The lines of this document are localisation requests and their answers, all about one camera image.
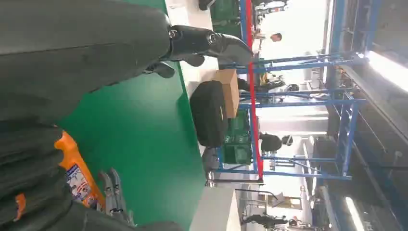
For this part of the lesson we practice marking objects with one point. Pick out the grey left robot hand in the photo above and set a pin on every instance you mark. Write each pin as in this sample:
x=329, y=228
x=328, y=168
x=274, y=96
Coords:
x=79, y=47

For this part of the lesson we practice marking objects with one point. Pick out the black zip case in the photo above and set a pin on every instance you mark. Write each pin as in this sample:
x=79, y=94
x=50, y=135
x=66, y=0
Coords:
x=208, y=113

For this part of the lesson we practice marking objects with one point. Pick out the green table mat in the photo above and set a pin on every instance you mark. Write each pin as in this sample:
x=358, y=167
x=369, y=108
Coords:
x=143, y=127

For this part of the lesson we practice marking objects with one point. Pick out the green plastic crate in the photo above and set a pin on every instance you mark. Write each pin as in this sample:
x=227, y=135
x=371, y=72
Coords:
x=224, y=16
x=237, y=140

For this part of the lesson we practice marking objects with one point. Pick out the person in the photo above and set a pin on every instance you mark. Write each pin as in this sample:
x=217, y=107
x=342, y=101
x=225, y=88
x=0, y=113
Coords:
x=264, y=220
x=276, y=37
x=271, y=142

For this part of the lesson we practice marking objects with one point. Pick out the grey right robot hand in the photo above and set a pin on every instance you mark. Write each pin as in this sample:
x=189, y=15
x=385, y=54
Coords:
x=114, y=194

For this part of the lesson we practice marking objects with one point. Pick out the cardboard box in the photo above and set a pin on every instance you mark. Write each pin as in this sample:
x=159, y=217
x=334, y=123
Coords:
x=231, y=92

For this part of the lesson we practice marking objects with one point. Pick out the orange drink bottle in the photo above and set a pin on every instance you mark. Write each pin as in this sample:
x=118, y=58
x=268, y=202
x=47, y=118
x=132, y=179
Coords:
x=71, y=153

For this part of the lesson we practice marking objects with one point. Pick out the red pole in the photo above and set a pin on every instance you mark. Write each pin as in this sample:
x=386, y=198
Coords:
x=253, y=95

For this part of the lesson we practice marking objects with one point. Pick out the blue metal rack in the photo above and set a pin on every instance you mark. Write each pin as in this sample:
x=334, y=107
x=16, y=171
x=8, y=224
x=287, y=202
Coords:
x=345, y=127

